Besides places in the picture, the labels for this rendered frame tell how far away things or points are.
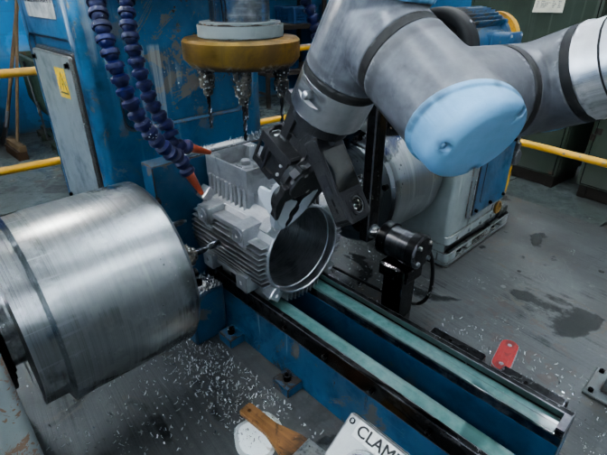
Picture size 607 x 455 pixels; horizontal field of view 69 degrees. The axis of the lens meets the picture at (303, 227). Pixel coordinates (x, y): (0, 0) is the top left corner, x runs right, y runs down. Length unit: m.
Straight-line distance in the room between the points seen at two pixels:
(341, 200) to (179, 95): 0.48
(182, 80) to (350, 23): 0.53
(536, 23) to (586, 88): 3.52
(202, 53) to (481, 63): 0.40
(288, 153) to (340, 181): 0.07
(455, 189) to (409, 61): 0.68
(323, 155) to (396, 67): 0.17
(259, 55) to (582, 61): 0.39
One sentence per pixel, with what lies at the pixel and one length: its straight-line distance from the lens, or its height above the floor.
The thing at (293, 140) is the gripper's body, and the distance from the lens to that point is 0.57.
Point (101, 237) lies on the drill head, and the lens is 0.57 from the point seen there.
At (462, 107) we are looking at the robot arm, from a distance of 0.37.
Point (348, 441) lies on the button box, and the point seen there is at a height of 1.07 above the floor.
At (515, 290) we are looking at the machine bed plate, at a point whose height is 0.80.
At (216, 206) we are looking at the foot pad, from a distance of 0.77.
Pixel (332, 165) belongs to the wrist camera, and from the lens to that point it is 0.54.
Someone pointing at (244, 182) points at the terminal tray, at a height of 1.12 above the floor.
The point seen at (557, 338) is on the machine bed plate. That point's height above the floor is 0.80.
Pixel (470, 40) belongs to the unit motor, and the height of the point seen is 1.31.
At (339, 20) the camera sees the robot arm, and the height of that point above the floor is 1.37.
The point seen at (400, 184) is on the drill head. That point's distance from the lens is 0.87.
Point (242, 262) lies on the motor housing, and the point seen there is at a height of 1.01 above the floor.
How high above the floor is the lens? 1.40
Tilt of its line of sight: 28 degrees down
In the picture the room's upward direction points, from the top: straight up
